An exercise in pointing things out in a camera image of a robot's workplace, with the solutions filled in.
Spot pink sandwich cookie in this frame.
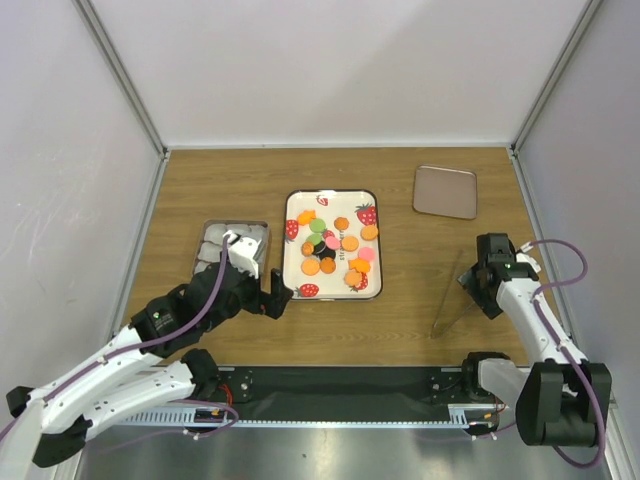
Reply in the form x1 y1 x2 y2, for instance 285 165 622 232
324 236 341 250

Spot orange fish cookie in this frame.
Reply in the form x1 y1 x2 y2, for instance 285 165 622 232
348 258 371 273
297 210 316 225

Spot green round cookie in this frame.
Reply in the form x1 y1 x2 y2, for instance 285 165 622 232
306 233 323 246
309 218 326 234

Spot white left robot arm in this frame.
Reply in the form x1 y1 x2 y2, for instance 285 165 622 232
1 262 293 479

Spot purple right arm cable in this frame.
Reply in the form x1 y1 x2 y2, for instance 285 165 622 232
469 239 609 469

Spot gold cookie tin box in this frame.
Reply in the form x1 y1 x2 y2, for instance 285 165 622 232
192 220 270 278

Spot black sandwich cookie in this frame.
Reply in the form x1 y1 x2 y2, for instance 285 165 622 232
317 249 336 270

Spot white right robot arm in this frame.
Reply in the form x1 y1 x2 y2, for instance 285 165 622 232
458 233 612 449

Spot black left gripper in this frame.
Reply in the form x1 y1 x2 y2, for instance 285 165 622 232
202 249 293 332

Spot gold tin lid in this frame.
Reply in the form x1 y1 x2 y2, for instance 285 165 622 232
412 165 478 220

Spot white strawberry tray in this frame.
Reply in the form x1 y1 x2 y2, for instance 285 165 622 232
282 189 383 301

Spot orange flower cookie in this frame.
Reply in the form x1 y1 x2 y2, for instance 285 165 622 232
344 270 362 287

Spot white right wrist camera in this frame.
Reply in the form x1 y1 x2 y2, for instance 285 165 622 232
516 242 538 267

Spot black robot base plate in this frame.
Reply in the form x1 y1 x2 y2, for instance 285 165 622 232
191 366 499 410

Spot metal serving tongs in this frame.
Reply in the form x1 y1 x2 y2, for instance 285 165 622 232
430 249 474 339

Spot orange chocolate chip cookie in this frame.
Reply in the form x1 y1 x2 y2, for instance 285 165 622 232
320 257 336 274

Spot white cable duct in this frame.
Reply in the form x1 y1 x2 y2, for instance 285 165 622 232
119 400 496 431

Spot round biscuit lower left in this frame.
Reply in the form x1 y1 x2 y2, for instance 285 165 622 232
301 258 320 276

